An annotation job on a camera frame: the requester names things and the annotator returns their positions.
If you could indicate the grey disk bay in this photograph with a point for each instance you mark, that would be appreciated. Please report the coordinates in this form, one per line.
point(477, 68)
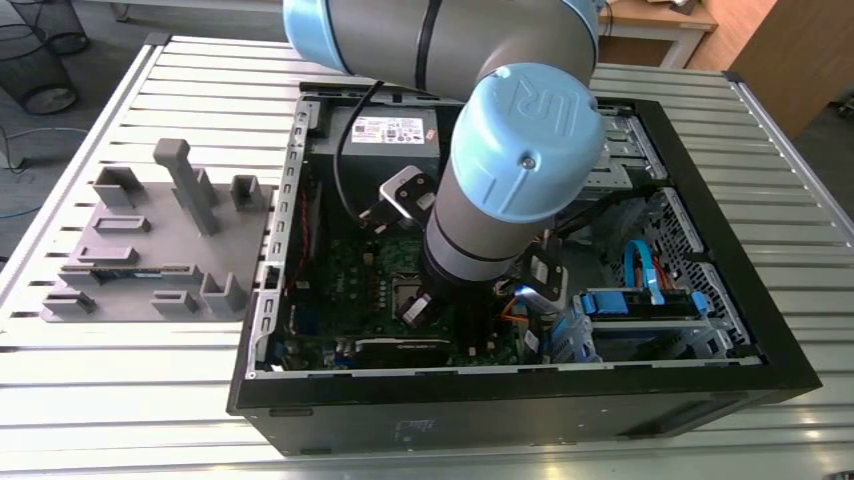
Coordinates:
point(654, 325)

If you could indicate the black RAM slot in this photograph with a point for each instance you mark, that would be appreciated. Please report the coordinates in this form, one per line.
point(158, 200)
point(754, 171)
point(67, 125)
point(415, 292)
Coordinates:
point(463, 332)

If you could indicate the hard disk in blue carrier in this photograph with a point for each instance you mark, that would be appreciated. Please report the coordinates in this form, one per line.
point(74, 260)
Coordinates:
point(607, 302)

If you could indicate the black case fan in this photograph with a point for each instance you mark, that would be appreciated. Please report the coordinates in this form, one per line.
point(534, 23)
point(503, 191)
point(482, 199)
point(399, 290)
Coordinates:
point(319, 210)

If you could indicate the grey parts rack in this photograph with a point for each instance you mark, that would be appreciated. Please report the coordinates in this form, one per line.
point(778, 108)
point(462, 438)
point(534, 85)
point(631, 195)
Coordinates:
point(167, 260)

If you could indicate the grey drive cage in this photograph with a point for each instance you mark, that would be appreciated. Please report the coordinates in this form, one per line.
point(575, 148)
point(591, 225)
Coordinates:
point(627, 165)

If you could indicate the green motherboard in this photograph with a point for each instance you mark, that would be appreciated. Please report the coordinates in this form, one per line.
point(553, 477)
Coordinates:
point(354, 300)

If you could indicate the wooden cabinet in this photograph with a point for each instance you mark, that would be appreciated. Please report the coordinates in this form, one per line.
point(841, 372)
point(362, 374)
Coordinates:
point(787, 60)

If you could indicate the black PC case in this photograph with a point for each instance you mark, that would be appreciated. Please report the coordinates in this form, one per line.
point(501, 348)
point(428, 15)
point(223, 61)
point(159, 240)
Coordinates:
point(534, 415)

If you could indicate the dark labelled RAM stick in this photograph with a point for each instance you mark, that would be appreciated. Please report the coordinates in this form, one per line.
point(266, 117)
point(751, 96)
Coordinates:
point(127, 273)

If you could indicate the silver CPU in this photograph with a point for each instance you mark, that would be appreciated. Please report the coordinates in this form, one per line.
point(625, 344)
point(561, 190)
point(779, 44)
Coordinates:
point(407, 292)

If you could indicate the white desk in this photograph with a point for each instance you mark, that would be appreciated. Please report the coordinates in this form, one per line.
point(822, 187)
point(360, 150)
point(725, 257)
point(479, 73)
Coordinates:
point(654, 35)

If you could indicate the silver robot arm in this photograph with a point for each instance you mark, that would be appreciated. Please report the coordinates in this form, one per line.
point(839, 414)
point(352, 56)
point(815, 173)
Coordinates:
point(521, 150)

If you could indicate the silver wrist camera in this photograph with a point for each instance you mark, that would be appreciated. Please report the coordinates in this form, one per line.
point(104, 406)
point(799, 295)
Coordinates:
point(534, 297)
point(388, 192)

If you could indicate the grey power supply unit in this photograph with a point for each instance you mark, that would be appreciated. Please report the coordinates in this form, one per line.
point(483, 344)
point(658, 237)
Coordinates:
point(383, 155)

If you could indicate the black camera bracket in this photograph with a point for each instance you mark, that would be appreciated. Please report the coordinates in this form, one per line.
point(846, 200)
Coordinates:
point(543, 270)
point(414, 192)

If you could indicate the blue VGA port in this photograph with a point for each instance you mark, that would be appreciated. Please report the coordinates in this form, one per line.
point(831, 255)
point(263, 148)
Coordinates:
point(308, 322)

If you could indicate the graphics card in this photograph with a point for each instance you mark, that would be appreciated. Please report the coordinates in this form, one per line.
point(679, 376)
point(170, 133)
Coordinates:
point(403, 349)

